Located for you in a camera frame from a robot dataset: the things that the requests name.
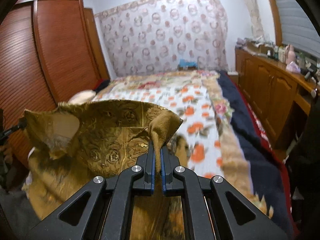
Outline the brown gold patterned garment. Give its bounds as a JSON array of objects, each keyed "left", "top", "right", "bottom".
[{"left": 23, "top": 100, "right": 187, "bottom": 239}]

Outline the navy blue blanket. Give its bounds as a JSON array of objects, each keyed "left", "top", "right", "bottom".
[{"left": 216, "top": 70, "right": 295, "bottom": 239}]

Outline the yellow plush toy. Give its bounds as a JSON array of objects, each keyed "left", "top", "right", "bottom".
[{"left": 68, "top": 90, "right": 97, "bottom": 105}]

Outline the red blanket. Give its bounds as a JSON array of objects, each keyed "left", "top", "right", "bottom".
[{"left": 226, "top": 71, "right": 299, "bottom": 238}]

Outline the wooden louvered wardrobe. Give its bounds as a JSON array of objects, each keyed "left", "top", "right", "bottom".
[{"left": 0, "top": 0, "right": 111, "bottom": 168}]

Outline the orange print white sheet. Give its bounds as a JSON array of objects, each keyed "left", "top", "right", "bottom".
[{"left": 93, "top": 84, "right": 223, "bottom": 178}]

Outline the wooden sideboard cabinet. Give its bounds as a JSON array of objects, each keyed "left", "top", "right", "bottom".
[{"left": 235, "top": 48, "right": 316, "bottom": 150}]

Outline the floral bed quilt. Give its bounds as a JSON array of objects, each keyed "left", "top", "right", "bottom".
[{"left": 93, "top": 70, "right": 273, "bottom": 218}]

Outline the box with blue cloth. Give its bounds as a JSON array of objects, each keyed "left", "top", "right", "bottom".
[{"left": 177, "top": 59, "right": 198, "bottom": 71}]

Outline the pink tissue pack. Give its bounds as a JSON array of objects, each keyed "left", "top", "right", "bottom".
[{"left": 286, "top": 61, "right": 301, "bottom": 74}]

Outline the pink circle patterned curtain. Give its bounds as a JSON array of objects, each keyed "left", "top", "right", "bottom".
[{"left": 97, "top": 0, "right": 228, "bottom": 77}]

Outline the cardboard box on sideboard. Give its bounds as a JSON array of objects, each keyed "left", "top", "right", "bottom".
[{"left": 246, "top": 42, "right": 274, "bottom": 55}]

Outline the grey window blind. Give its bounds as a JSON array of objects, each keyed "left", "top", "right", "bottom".
[{"left": 276, "top": 0, "right": 320, "bottom": 57}]

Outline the beige tied side curtain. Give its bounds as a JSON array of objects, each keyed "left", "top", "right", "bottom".
[{"left": 244, "top": 0, "right": 264, "bottom": 38}]

